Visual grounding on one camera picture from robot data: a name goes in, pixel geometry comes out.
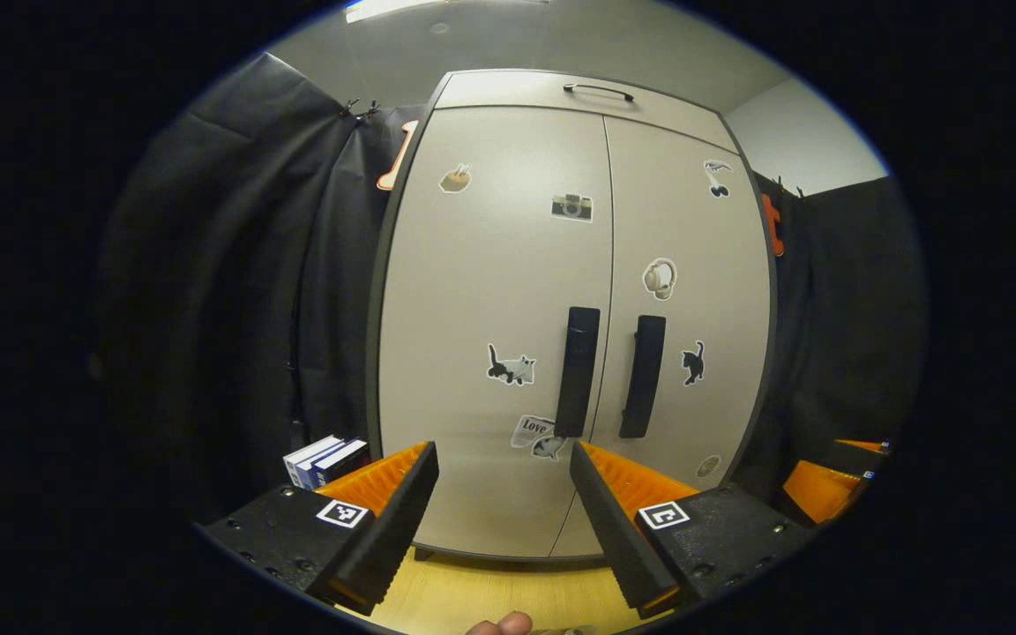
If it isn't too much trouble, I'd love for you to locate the white door with headphone sticker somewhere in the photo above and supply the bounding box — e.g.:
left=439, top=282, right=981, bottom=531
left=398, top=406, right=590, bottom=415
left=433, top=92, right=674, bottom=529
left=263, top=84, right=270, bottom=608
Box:
left=552, top=115, right=773, bottom=558

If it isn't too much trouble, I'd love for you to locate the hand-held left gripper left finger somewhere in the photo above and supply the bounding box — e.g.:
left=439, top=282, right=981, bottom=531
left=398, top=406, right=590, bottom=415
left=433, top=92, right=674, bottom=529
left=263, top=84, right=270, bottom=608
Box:
left=195, top=441, right=440, bottom=616

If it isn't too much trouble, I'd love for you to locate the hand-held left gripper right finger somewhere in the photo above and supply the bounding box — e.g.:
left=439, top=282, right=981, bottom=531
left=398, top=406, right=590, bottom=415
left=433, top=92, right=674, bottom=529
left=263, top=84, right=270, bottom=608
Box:
left=570, top=441, right=818, bottom=618

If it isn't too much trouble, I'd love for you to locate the thin metal drawer handle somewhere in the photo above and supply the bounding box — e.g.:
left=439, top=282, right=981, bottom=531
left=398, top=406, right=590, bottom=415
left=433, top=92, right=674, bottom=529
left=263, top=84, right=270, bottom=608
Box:
left=563, top=83, right=636, bottom=103

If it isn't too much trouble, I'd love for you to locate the white cabinet drawer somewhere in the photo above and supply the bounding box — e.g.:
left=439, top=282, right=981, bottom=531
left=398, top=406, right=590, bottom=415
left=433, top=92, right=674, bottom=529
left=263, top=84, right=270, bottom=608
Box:
left=431, top=71, right=738, bottom=155

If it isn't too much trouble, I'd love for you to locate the dark blue book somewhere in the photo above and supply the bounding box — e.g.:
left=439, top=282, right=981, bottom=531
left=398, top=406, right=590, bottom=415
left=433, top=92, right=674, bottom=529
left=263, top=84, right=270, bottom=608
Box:
left=312, top=439, right=372, bottom=489

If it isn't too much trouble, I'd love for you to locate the white door with camera sticker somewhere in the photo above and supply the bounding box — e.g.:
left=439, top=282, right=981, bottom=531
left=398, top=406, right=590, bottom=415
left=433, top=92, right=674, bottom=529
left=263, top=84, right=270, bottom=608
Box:
left=378, top=106, right=615, bottom=558

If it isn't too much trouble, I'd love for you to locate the white grey cabinet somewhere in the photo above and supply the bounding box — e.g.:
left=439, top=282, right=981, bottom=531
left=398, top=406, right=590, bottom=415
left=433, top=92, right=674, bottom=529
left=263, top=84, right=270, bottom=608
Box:
left=365, top=69, right=781, bottom=565

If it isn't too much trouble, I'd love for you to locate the black backdrop cloth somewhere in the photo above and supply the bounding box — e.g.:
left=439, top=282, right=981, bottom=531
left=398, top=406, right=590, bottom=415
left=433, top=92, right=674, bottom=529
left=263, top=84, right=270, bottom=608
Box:
left=89, top=53, right=425, bottom=521
left=733, top=172, right=930, bottom=504

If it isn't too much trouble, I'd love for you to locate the black door handle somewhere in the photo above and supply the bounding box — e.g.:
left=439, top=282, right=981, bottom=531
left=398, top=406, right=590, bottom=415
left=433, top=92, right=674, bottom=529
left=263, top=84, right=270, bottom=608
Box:
left=554, top=306, right=601, bottom=439
left=618, top=315, right=668, bottom=440

